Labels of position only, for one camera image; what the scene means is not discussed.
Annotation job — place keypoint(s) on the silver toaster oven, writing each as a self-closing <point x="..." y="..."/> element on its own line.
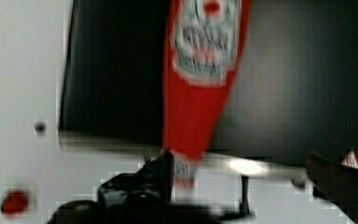
<point x="81" y="101"/>

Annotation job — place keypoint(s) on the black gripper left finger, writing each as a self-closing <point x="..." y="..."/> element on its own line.
<point x="154" y="178"/>

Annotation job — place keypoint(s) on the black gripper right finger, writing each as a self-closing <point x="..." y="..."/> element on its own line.
<point x="336" y="182"/>

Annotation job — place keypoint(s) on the small red ball toy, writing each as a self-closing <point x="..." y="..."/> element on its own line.
<point x="15" y="202"/>

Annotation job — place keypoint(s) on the red plush ketchup bottle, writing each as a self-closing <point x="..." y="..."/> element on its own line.
<point x="202" y="52"/>

